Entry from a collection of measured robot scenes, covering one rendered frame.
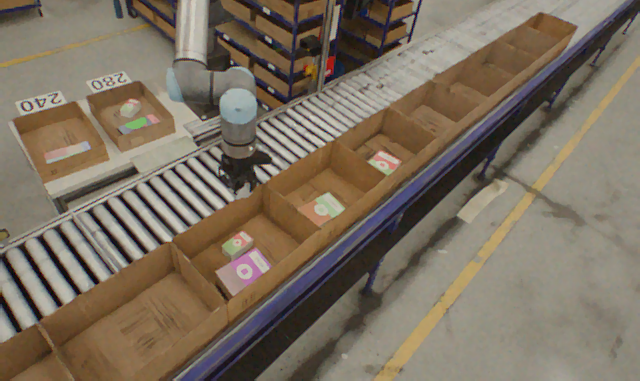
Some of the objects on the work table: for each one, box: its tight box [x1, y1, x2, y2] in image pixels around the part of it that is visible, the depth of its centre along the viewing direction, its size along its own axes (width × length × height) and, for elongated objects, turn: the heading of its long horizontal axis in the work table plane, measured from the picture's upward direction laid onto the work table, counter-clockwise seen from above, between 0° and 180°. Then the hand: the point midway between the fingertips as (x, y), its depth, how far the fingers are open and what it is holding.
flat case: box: [117, 114, 159, 135], centre depth 206 cm, size 14×19×2 cm
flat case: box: [43, 141, 91, 164], centre depth 188 cm, size 14×19×2 cm
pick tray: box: [85, 81, 176, 153], centre depth 209 cm, size 28×38×10 cm
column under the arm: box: [184, 41, 232, 122], centre depth 220 cm, size 26×26×33 cm
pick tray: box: [12, 101, 110, 184], centre depth 190 cm, size 28×38×10 cm
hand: (246, 193), depth 130 cm, fingers closed
